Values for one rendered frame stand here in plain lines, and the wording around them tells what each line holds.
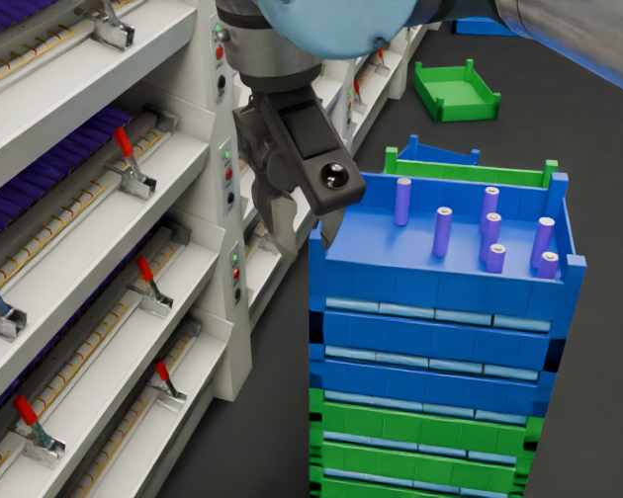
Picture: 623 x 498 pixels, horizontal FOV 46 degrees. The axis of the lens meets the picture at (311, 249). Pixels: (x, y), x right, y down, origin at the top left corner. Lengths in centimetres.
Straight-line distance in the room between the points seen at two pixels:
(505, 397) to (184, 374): 53
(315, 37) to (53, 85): 38
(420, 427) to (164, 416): 41
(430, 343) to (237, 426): 56
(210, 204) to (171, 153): 13
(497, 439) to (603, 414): 49
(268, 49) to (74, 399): 53
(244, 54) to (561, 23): 27
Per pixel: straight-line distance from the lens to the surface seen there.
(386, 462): 107
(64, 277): 84
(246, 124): 69
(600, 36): 42
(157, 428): 117
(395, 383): 95
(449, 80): 266
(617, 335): 165
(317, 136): 62
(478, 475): 108
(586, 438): 142
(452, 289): 84
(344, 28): 46
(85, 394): 97
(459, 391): 95
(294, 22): 45
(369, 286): 85
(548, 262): 85
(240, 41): 61
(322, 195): 59
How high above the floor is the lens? 103
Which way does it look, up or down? 36 degrees down
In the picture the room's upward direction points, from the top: straight up
